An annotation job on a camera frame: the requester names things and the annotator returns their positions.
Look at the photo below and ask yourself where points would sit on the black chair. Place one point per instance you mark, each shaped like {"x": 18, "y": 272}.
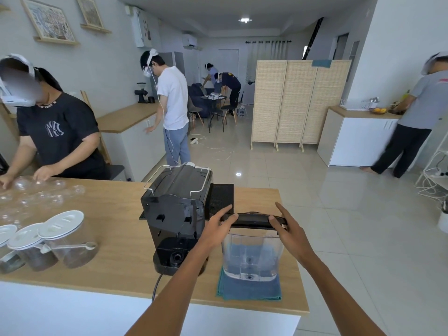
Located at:
{"x": 229, "y": 108}

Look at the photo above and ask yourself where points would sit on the person's right forearm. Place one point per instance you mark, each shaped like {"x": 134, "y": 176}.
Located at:
{"x": 339, "y": 297}

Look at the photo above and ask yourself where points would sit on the small framed picture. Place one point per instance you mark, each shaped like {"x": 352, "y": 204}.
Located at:
{"x": 90, "y": 10}

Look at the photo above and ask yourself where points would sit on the teal cloth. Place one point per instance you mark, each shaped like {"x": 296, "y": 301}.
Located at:
{"x": 321, "y": 63}

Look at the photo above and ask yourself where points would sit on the black water tank lid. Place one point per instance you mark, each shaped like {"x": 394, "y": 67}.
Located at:
{"x": 253, "y": 221}

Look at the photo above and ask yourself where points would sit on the ceiling light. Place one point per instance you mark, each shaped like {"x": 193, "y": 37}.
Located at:
{"x": 245, "y": 20}

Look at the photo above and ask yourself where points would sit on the large framed picture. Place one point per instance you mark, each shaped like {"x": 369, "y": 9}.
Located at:
{"x": 49, "y": 19}

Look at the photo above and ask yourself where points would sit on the black stool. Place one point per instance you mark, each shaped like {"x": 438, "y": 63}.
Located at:
{"x": 116, "y": 170}

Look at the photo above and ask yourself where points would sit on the bowl of fruit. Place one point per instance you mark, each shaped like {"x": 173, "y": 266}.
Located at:
{"x": 378, "y": 110}

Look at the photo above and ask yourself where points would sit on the dark chair with wooden legs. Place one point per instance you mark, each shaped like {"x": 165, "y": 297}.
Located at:
{"x": 194, "y": 110}

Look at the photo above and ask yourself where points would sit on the person's left hand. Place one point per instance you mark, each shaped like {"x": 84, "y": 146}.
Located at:
{"x": 214, "y": 230}

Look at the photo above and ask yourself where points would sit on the white wall box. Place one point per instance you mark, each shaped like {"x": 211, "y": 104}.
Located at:
{"x": 138, "y": 27}

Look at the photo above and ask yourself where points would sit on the wood-top white side counter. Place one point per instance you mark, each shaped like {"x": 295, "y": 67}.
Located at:
{"x": 136, "y": 136}

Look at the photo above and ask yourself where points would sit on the black coffee grinder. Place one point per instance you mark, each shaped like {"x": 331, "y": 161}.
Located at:
{"x": 141, "y": 93}

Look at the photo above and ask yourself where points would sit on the white bin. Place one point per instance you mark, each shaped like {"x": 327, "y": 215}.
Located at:
{"x": 443, "y": 218}

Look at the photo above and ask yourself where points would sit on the person's right thumb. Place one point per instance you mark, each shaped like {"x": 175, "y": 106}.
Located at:
{"x": 273, "y": 223}

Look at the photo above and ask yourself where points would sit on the clear canister with white lid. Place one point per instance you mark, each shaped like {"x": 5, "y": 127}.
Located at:
{"x": 8, "y": 257}
{"x": 68, "y": 244}
{"x": 33, "y": 253}

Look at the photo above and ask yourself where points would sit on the white step stool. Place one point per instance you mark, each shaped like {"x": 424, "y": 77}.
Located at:
{"x": 242, "y": 111}

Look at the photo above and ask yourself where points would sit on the black drip tray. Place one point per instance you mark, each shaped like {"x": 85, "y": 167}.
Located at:
{"x": 221, "y": 195}

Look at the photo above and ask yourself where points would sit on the person's left forearm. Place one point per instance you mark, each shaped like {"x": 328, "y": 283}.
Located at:
{"x": 168, "y": 293}

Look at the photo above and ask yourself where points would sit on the white dish rack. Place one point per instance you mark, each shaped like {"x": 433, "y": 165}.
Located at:
{"x": 357, "y": 105}

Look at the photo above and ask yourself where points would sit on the grey refrigerator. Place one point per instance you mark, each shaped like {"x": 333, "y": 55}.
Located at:
{"x": 176, "y": 62}

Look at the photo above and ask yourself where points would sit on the white air conditioner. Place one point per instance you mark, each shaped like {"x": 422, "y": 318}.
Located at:
{"x": 189, "y": 40}

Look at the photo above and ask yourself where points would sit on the white curtain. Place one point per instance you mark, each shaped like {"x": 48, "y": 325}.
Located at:
{"x": 267, "y": 61}

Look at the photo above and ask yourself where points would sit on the wood-top white cabinet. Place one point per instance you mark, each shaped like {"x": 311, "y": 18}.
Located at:
{"x": 353, "y": 143}

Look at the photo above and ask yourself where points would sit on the black coffee machine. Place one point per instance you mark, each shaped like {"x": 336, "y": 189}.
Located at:
{"x": 175, "y": 213}

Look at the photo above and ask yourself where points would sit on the person's right hand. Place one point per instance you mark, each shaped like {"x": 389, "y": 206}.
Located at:
{"x": 294, "y": 237}

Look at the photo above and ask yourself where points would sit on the blue folded cloth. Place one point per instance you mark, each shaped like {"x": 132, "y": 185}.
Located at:
{"x": 250, "y": 291}

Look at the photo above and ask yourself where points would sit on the woven folding screen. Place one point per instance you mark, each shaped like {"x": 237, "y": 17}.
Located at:
{"x": 297, "y": 101}

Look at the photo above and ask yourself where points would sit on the wooden wall shelf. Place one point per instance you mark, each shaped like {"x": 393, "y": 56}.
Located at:
{"x": 98, "y": 29}
{"x": 57, "y": 41}

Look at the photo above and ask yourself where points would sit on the round black table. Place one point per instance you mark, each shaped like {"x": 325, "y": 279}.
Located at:
{"x": 214, "y": 98}

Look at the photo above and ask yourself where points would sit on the white headset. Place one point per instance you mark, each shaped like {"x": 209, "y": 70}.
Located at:
{"x": 8, "y": 96}

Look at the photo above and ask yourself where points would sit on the clear plastic water tank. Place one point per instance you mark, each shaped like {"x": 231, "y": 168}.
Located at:
{"x": 252, "y": 255}

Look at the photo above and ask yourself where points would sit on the wood-top kitchen island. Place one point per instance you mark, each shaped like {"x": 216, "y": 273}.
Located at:
{"x": 105, "y": 300}

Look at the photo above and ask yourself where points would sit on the clear plastic measuring spoon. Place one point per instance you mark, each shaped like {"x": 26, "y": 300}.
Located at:
{"x": 70, "y": 247}

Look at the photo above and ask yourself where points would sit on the person's left thumb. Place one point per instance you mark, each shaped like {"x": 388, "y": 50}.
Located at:
{"x": 231, "y": 219}

